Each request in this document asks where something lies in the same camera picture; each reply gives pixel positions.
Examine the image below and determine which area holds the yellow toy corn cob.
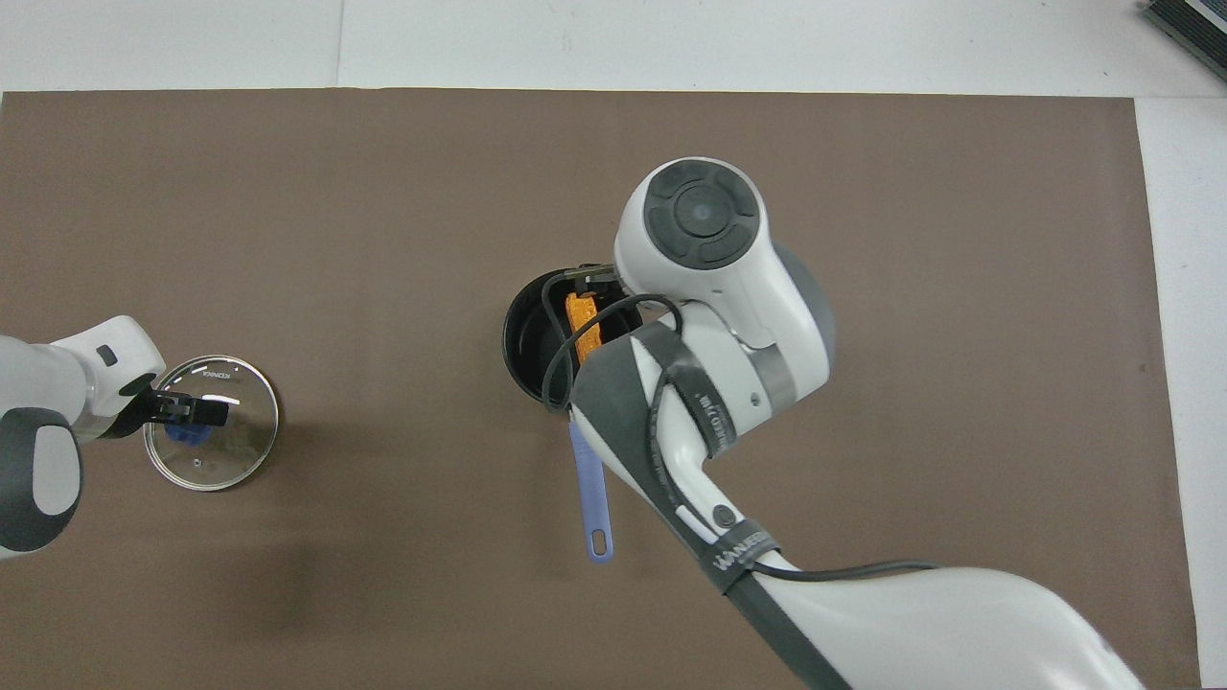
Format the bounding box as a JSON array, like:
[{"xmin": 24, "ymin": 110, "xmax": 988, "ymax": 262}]
[{"xmin": 564, "ymin": 292, "xmax": 603, "ymax": 364}]

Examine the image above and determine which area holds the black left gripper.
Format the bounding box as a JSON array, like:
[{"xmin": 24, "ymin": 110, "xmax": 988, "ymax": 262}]
[{"xmin": 110, "ymin": 379, "xmax": 231, "ymax": 440}]

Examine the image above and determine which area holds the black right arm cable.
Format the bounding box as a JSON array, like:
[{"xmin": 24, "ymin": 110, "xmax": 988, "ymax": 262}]
[{"xmin": 540, "ymin": 271, "xmax": 945, "ymax": 582}]

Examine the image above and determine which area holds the dark blue pot with handle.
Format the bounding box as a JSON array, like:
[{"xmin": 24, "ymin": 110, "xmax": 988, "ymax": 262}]
[{"xmin": 502, "ymin": 267, "xmax": 616, "ymax": 564}]

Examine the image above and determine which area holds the dark ribbed box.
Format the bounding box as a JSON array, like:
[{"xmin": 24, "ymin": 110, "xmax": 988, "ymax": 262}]
[{"xmin": 1141, "ymin": 0, "xmax": 1227, "ymax": 56}]

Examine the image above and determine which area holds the brown table mat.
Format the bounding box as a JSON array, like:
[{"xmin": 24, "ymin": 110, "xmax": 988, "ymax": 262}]
[{"xmin": 0, "ymin": 88, "xmax": 1201, "ymax": 690}]

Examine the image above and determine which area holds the glass lid with blue knob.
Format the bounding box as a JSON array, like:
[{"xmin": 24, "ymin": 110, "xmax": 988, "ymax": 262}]
[{"xmin": 143, "ymin": 355, "xmax": 281, "ymax": 493}]

